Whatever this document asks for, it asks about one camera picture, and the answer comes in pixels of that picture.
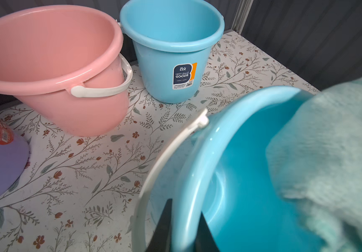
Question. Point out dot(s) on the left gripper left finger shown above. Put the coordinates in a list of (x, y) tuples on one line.
[(161, 240)]

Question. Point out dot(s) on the pink plastic bucket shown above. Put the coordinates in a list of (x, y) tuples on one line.
[(65, 62)]

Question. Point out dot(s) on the blue bucket with label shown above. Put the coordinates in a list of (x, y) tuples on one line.
[(172, 41)]

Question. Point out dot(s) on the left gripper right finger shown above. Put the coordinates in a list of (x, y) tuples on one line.
[(204, 241)]

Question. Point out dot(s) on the light green cloth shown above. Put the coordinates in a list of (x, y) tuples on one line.
[(315, 162)]

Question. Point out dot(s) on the floral patterned table mat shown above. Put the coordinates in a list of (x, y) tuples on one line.
[(78, 194)]

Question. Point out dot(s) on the blue bucket white handle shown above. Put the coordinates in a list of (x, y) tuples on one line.
[(216, 165)]

